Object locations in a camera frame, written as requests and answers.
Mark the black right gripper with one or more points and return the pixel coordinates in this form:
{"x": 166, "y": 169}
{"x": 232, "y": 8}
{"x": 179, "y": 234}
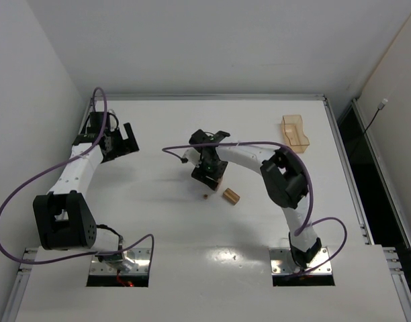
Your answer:
{"x": 209, "y": 174}

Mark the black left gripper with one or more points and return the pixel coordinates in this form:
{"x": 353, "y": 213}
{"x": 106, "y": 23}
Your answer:
{"x": 123, "y": 145}

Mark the dark striped wood block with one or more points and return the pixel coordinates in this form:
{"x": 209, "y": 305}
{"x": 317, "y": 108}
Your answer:
{"x": 231, "y": 196}

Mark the transparent amber plastic box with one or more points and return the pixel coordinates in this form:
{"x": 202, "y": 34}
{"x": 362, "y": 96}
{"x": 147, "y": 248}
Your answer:
{"x": 292, "y": 128}

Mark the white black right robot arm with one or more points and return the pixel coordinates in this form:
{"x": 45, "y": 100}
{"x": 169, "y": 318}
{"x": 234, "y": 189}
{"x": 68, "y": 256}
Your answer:
{"x": 286, "y": 181}

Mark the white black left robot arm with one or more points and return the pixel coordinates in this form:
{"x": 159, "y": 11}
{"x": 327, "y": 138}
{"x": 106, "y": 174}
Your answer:
{"x": 63, "y": 218}

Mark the aluminium table frame rail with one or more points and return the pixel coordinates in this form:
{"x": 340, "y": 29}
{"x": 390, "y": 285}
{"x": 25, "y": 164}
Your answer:
{"x": 219, "y": 97}

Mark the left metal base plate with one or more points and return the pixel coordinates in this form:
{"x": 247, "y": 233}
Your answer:
{"x": 134, "y": 262}

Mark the metal base plate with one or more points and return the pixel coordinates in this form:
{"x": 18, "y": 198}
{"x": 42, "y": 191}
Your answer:
{"x": 282, "y": 263}
{"x": 134, "y": 262}

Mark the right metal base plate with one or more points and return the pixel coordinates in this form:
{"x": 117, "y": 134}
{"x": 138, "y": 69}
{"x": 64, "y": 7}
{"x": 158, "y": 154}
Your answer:
{"x": 282, "y": 263}

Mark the black wall cable white plug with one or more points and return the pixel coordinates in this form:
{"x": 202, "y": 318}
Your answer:
{"x": 380, "y": 107}

